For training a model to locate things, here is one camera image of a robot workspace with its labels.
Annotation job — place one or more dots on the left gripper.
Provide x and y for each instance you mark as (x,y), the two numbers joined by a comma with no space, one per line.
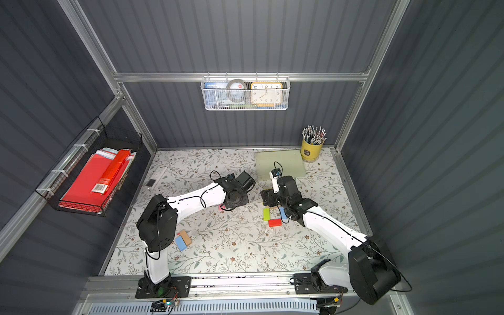
(229,201)

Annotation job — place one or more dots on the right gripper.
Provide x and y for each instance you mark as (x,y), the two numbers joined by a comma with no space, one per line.
(270,197)

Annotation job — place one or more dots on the light blue block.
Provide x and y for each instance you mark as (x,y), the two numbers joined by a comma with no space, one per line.
(282,213)

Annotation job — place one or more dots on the green block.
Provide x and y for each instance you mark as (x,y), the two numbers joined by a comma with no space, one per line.
(266,214)

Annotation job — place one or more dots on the red block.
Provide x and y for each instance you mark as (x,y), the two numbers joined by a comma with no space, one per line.
(275,223)

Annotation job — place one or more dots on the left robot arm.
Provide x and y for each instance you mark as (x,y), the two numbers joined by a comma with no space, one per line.
(157,226)

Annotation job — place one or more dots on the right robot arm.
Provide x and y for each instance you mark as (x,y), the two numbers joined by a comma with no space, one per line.
(367,268)

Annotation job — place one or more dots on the pale green workspace book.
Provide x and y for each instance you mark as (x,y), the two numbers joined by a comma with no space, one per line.
(289,161)

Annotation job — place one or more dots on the yellow pen cup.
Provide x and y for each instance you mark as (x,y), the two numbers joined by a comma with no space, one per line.
(312,143)

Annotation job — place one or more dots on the tan block front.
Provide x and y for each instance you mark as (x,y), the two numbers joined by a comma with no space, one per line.
(185,237)

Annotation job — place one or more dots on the blue block front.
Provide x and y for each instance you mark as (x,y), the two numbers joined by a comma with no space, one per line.
(180,243)

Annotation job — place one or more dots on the white remote control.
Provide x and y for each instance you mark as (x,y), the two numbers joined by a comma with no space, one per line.
(155,178)

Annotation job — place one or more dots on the yellow square clock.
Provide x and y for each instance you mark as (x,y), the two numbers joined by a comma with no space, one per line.
(266,93)

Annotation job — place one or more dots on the grey tape roll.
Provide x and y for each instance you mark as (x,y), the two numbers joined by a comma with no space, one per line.
(236,90)

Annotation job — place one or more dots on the red long box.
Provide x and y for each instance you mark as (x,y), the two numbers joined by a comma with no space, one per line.
(104,183)

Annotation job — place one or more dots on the green circuit board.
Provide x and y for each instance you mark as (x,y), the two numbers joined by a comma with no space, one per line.
(164,306)

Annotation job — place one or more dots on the red folder stack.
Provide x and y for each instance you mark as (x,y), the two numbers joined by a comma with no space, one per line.
(79,196)

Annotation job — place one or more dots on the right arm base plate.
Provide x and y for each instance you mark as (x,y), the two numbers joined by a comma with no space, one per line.
(307,283)

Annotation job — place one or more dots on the white wire wall basket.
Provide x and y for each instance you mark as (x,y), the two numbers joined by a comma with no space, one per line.
(215,96)

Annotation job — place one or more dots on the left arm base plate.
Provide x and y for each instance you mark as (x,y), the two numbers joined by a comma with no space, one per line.
(171,287)

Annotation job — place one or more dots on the black wire side basket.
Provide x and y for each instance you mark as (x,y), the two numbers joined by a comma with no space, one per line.
(62,176)

